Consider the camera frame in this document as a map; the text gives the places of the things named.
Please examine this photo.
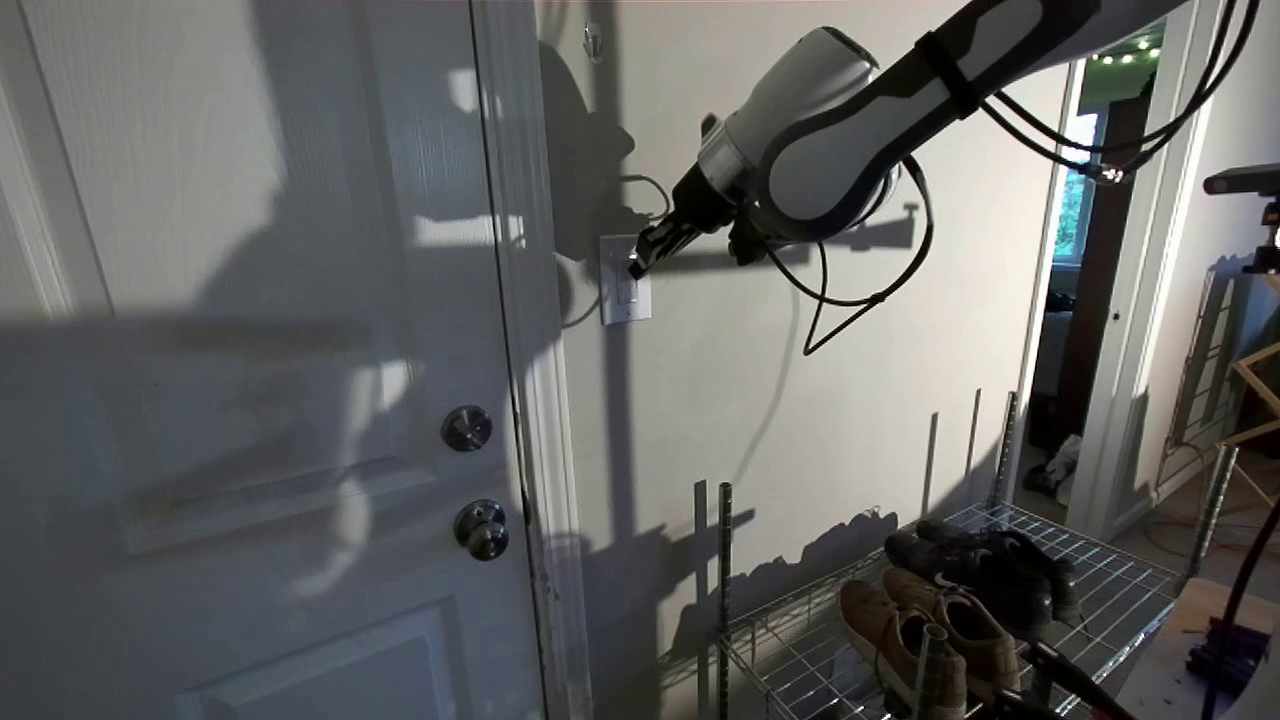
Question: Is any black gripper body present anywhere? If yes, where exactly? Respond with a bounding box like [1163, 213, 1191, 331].
[636, 166, 763, 264]

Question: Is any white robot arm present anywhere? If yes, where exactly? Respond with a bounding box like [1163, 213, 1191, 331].
[630, 0, 1185, 277]

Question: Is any round deadbolt lock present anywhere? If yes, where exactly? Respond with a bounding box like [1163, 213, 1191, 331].
[440, 404, 493, 450]

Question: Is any round door knob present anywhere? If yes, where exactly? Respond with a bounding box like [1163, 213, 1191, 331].
[452, 500, 514, 558]

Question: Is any white front door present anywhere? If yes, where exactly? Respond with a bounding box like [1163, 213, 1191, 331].
[0, 0, 592, 720]

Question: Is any black shoe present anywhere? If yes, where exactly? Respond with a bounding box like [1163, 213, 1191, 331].
[885, 519, 1075, 634]

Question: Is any tan suede shoe left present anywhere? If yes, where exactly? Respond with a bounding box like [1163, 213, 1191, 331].
[835, 580, 968, 720]

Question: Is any tan suede shoe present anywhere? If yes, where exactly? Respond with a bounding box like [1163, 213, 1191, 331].
[835, 580, 968, 720]
[885, 566, 1020, 697]

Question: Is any tan suede shoe right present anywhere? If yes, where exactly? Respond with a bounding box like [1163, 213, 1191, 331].
[885, 566, 1020, 697]

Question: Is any white wall light switch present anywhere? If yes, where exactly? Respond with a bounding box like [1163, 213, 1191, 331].
[602, 236, 653, 324]

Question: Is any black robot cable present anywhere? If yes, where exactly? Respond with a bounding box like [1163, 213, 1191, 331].
[746, 0, 1265, 360]

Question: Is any metal wire shoe rack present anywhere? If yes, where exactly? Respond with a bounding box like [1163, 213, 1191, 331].
[675, 450, 1218, 720]

